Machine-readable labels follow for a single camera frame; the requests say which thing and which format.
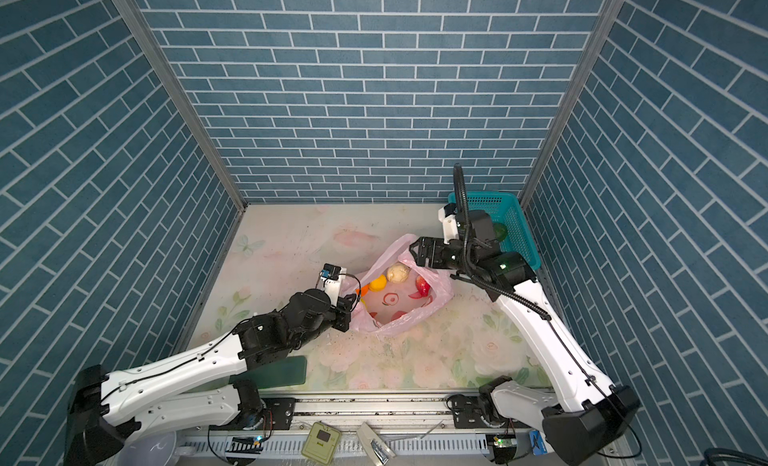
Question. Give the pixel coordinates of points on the beige potato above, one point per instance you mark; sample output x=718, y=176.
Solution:
x=398, y=273

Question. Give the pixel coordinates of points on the grey remote device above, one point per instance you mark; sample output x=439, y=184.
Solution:
x=374, y=446

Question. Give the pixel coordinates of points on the teal plastic basket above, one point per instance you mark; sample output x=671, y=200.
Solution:
x=489, y=207

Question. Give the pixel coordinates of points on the aluminium corner post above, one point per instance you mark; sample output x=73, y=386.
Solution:
x=141, y=32
x=593, y=46

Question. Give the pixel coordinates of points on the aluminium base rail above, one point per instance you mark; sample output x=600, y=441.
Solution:
x=410, y=423

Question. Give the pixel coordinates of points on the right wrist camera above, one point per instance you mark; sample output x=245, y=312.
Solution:
x=447, y=218

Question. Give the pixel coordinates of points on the aluminium corner post right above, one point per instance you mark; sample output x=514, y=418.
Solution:
x=593, y=46

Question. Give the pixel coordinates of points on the yellow lemon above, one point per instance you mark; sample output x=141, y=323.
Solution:
x=378, y=284

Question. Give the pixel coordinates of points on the green timer device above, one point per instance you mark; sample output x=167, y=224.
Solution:
x=321, y=443

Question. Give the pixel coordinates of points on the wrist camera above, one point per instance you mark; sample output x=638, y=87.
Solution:
x=447, y=218
x=330, y=280

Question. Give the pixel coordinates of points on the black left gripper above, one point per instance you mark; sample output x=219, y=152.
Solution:
x=344, y=310

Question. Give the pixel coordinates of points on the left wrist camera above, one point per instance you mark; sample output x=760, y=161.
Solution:
x=330, y=280

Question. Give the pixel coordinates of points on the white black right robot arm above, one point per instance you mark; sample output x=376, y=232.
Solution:
x=586, y=411

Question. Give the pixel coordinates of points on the pink plastic bag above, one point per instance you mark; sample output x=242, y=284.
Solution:
x=398, y=307

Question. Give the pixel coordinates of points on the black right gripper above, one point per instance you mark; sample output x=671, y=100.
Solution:
x=436, y=258

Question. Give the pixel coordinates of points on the aluminium corner post left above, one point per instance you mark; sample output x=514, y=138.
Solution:
x=141, y=32

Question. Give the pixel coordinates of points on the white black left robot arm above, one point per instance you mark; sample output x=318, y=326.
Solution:
x=108, y=410

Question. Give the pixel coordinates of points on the orange fruit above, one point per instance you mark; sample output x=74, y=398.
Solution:
x=363, y=290

